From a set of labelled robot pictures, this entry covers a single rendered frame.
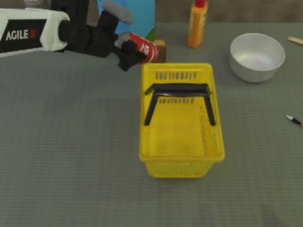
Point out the small wooden block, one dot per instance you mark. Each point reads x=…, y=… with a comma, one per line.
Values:
x=161, y=50

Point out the wooden stick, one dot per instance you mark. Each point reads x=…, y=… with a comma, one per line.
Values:
x=296, y=40

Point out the orange bottle with red cap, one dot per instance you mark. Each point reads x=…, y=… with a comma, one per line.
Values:
x=197, y=26

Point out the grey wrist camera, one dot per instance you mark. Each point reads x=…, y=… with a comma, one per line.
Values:
x=119, y=11

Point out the black and white pen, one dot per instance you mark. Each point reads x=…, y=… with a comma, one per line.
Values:
x=294, y=120

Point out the blue carton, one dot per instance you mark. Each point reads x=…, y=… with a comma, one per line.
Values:
x=142, y=16

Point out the grey-green tablecloth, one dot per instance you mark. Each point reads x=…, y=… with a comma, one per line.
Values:
x=71, y=142

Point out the red soda can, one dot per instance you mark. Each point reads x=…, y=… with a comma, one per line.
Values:
x=148, y=50

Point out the yellow plastic basket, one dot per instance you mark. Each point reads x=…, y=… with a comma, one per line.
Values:
x=180, y=142

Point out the white bowl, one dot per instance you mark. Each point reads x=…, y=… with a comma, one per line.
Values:
x=256, y=58

